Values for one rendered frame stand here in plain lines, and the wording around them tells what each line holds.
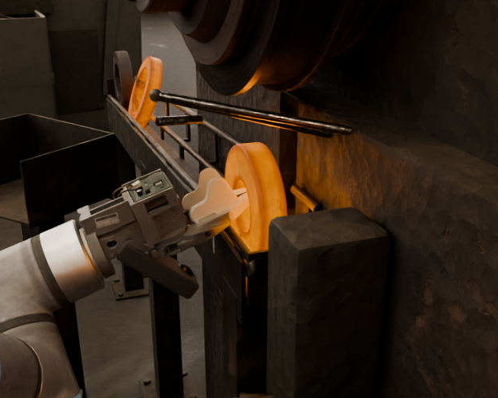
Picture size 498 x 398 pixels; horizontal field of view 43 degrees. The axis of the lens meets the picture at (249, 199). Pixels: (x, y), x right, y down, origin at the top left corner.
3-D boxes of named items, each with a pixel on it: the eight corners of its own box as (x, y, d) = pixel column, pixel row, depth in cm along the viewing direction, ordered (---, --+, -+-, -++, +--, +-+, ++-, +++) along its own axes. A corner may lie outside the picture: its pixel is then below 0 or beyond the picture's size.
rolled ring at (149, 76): (122, 132, 168) (134, 135, 169) (141, 117, 151) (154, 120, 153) (136, 68, 171) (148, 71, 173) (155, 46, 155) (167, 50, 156)
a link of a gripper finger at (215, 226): (232, 217, 74) (163, 248, 73) (235, 227, 75) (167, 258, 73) (220, 202, 78) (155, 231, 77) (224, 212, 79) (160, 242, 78)
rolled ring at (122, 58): (118, 52, 168) (131, 51, 169) (111, 50, 185) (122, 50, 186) (125, 121, 173) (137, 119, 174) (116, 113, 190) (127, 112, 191)
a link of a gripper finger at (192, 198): (245, 157, 77) (176, 187, 75) (258, 198, 80) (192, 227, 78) (237, 150, 80) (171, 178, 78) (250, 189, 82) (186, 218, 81)
